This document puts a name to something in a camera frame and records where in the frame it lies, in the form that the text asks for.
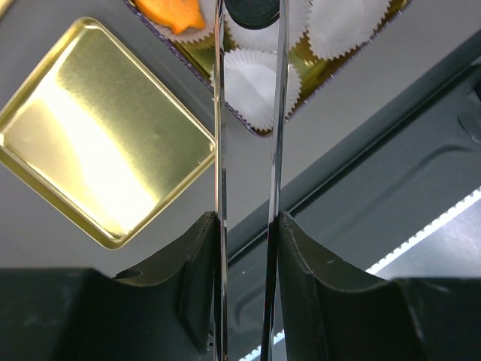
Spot gold tin lid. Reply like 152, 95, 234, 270
1, 17, 215, 250

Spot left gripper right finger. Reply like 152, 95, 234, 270
276, 210, 481, 361

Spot paper cup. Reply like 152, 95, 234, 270
307, 0, 389, 60
210, 47, 302, 132
225, 0, 311, 52
130, 1, 216, 43

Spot bottom right paper cup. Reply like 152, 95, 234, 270
307, 0, 389, 60

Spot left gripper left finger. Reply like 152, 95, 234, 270
1, 212, 218, 360

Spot top left paper cup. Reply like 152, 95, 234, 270
130, 1, 216, 43

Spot fish shaped cookie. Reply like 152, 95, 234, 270
135, 0, 206, 35

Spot black sandwich cookie bottom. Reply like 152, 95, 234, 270
225, 0, 280, 30

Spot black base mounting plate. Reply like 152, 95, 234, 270
225, 28, 481, 361

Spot metal tongs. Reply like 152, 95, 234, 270
213, 1, 289, 360

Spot center paper cup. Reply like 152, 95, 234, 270
225, 0, 311, 52

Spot gold cookie tin box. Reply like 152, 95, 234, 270
123, 0, 410, 137

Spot bottom left paper cup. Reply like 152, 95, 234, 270
210, 47, 302, 132

